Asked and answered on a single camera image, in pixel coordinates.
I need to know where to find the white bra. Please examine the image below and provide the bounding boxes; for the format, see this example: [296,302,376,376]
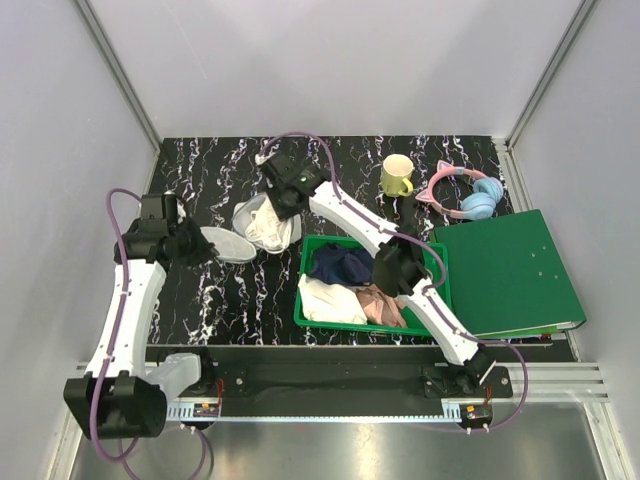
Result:
[244,200,293,253]

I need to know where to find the white mesh laundry bag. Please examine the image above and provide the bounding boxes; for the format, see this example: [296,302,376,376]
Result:
[201,193,302,264]

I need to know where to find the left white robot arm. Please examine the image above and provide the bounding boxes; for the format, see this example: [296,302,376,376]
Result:
[63,192,217,442]

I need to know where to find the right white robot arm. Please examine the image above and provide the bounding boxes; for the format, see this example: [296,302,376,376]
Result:
[255,153,496,397]

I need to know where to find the navy blue garment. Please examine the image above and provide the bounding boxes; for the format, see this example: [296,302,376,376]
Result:
[308,243,374,287]

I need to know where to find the yellow mug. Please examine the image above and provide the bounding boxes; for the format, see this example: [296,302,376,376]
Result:
[380,154,414,197]

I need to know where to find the cream white garment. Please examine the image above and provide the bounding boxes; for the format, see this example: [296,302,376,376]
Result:
[298,274,367,325]

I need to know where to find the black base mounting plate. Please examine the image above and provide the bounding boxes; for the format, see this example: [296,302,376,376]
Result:
[146,345,514,421]

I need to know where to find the pink satin garment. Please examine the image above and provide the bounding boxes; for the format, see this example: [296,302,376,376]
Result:
[355,285,407,328]

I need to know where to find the green plastic bin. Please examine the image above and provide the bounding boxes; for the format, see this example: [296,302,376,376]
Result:
[293,234,454,339]

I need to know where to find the pink cat ear headphones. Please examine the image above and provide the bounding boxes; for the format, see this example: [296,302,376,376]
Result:
[415,160,504,221]

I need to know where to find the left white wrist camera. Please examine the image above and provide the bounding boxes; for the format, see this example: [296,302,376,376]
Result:
[164,191,189,225]

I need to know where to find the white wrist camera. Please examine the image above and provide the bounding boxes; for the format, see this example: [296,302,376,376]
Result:
[164,191,189,225]
[255,154,272,166]

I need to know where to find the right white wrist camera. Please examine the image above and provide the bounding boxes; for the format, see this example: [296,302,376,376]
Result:
[255,154,272,166]

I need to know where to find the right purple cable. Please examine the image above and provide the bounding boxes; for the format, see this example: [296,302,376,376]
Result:
[259,131,531,433]

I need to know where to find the purple cable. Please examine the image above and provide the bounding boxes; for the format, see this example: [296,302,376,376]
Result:
[259,131,531,433]
[89,187,215,479]

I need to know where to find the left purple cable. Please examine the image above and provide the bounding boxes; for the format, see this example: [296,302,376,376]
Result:
[89,187,215,479]

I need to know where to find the green ring binder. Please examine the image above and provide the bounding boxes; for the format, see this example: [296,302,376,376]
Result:
[432,210,587,337]

